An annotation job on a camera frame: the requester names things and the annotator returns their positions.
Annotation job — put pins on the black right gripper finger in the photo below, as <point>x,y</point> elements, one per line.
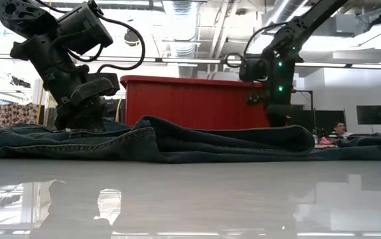
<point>278,121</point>

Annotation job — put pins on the small pink object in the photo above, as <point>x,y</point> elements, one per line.
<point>325,140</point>

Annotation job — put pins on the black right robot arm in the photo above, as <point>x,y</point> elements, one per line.
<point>310,20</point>

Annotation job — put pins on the black thin pole stand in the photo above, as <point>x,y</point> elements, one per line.
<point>312,106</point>

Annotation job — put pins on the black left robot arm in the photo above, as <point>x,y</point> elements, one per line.
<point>24,16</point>

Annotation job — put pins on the dark blue denim jeans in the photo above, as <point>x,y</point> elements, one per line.
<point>177,142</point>

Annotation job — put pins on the smooth silver ventilation duct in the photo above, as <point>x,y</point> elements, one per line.
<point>276,15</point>

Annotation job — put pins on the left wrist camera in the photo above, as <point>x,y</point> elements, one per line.
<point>94,88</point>

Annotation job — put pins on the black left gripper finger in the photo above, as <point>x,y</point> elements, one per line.
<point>63,121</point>
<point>87,116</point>

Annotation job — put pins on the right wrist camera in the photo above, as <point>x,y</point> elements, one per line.
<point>257,99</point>

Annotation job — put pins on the dark wide partition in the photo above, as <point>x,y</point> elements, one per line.
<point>326,119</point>

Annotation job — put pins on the black cabinet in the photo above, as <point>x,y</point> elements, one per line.
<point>112,114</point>

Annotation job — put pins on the red plastic laundry bin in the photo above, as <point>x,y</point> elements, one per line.
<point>194,103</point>

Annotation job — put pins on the floral patterned cloth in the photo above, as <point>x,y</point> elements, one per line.
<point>18,114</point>

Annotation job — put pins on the ribbed silver ventilation duct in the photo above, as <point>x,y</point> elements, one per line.
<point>184,20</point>

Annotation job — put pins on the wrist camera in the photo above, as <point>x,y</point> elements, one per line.
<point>257,99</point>
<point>94,88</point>

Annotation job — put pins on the black wall monitor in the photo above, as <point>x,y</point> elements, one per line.
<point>373,115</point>

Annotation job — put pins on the person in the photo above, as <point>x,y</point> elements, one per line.
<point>340,127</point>

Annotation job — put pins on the long ceiling light bar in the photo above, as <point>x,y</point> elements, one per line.
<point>194,60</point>

